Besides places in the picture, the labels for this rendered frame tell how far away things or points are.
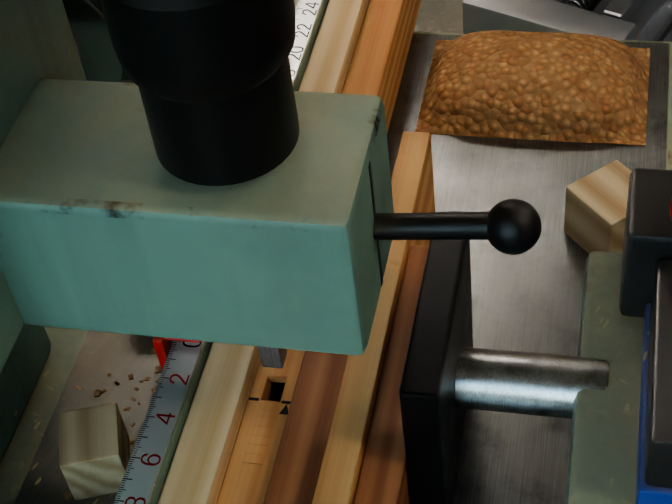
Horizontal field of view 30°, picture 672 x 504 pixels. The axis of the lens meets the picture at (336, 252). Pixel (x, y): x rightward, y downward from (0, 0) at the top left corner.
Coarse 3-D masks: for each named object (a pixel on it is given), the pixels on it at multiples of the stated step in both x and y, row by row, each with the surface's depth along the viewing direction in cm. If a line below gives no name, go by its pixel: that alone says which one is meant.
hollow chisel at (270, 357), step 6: (258, 348) 52; (264, 348) 52; (270, 348) 52; (276, 348) 52; (264, 354) 52; (270, 354) 52; (276, 354) 52; (282, 354) 52; (264, 360) 52; (270, 360) 52; (276, 360) 52; (282, 360) 52; (264, 366) 53; (270, 366) 53; (276, 366) 53; (282, 366) 53
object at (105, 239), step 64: (64, 128) 46; (128, 128) 46; (320, 128) 45; (384, 128) 46; (0, 192) 44; (64, 192) 44; (128, 192) 43; (192, 192) 43; (256, 192) 43; (320, 192) 42; (384, 192) 47; (0, 256) 46; (64, 256) 45; (128, 256) 44; (192, 256) 44; (256, 256) 43; (320, 256) 42; (384, 256) 48; (64, 320) 48; (128, 320) 47; (192, 320) 46; (256, 320) 46; (320, 320) 45
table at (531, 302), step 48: (432, 48) 75; (432, 144) 69; (480, 144) 68; (528, 144) 68; (576, 144) 68; (480, 192) 66; (528, 192) 66; (480, 240) 64; (480, 288) 61; (528, 288) 61; (576, 288) 61; (480, 336) 59; (528, 336) 59; (576, 336) 59; (480, 432) 55; (528, 432) 55; (480, 480) 54; (528, 480) 53
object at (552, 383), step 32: (448, 256) 50; (448, 288) 49; (416, 320) 48; (448, 320) 48; (416, 352) 47; (448, 352) 47; (480, 352) 51; (512, 352) 51; (416, 384) 46; (448, 384) 48; (480, 384) 50; (512, 384) 50; (544, 384) 49; (576, 384) 49; (416, 416) 46; (448, 416) 49; (416, 448) 48; (448, 448) 50; (416, 480) 49; (448, 480) 51
